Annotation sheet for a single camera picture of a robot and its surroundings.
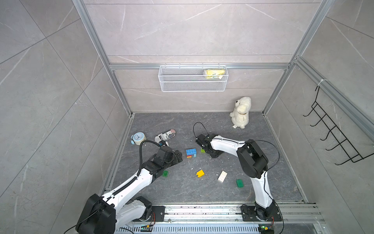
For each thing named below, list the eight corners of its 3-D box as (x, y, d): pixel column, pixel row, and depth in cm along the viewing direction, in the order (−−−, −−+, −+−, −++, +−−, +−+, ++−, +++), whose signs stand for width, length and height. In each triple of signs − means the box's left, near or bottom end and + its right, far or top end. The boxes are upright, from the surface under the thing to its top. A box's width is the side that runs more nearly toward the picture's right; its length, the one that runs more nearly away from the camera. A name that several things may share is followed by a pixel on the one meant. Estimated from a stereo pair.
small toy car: (156, 144, 103) (155, 141, 100) (154, 139, 106) (153, 135, 103) (177, 136, 107) (176, 133, 104) (174, 131, 111) (174, 128, 107)
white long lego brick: (217, 180, 87) (217, 178, 85) (222, 171, 90) (222, 169, 89) (222, 183, 85) (223, 182, 84) (227, 174, 89) (228, 173, 87)
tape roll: (131, 145, 103) (129, 141, 99) (134, 135, 108) (132, 131, 104) (144, 145, 103) (143, 141, 99) (147, 135, 108) (145, 131, 104)
